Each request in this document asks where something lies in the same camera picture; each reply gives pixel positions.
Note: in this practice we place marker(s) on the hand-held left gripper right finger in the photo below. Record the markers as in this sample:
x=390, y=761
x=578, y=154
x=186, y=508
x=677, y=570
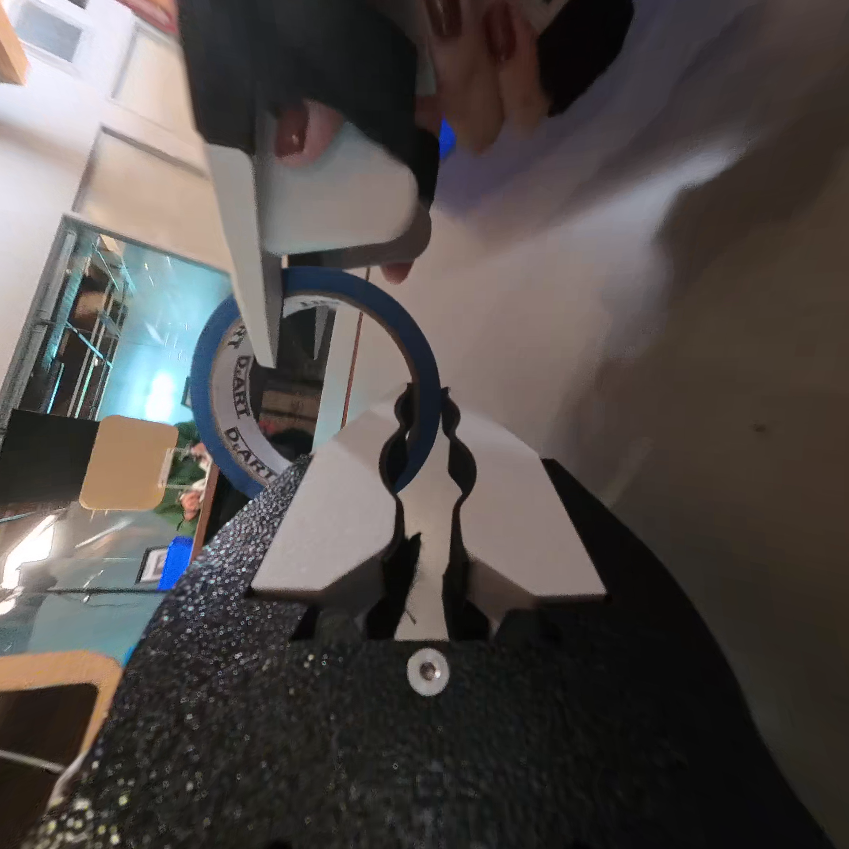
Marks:
x=530, y=530

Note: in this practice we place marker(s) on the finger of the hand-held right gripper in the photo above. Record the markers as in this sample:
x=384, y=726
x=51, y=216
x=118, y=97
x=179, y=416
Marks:
x=249, y=265
x=345, y=199

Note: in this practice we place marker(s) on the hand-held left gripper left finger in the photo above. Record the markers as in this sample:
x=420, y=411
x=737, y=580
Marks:
x=331, y=530

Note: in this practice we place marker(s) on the black flat panel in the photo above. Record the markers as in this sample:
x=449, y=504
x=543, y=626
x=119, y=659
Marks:
x=40, y=454

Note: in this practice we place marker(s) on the wall vent grille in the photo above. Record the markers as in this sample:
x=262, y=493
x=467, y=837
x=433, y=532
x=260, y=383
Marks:
x=50, y=26

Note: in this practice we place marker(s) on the framed tag sign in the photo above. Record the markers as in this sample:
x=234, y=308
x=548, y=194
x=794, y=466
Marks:
x=152, y=565

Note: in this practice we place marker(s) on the blue masking tape roll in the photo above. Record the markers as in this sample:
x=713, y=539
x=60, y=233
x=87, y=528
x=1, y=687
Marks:
x=207, y=398

